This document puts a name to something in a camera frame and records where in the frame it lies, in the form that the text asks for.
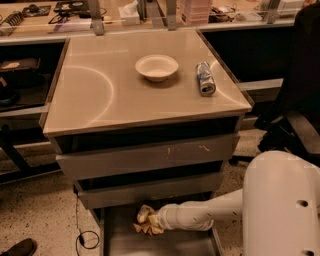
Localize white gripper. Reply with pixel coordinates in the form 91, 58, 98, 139
137, 204, 177, 234

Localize brown chip bag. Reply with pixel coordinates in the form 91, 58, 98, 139
133, 216, 164, 236

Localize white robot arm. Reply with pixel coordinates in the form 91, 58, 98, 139
134, 151, 320, 256

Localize middle grey drawer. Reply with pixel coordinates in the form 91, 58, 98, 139
78, 172, 223, 209

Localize bottom open grey drawer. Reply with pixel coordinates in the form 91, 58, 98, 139
100, 192, 222, 256

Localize top grey drawer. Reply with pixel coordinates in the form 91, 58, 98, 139
57, 133, 239, 180

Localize grey drawer cabinet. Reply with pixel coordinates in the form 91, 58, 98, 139
39, 29, 254, 256

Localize crushed silver soda can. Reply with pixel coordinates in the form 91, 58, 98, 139
196, 62, 216, 96

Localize white paper bowl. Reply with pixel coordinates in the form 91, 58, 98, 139
135, 54, 179, 82

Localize black office chair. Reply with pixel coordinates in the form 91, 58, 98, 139
229, 2, 320, 168

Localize white tissue box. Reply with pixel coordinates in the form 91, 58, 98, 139
118, 0, 140, 26

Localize pink stacked trays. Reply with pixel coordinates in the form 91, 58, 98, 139
179, 0, 212, 25

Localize black coil spring holder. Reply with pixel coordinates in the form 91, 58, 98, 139
0, 11, 24, 36

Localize black floor cable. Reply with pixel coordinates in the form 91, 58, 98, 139
73, 186, 101, 256

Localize black desk frame leg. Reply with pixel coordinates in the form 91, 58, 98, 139
0, 124, 59, 185

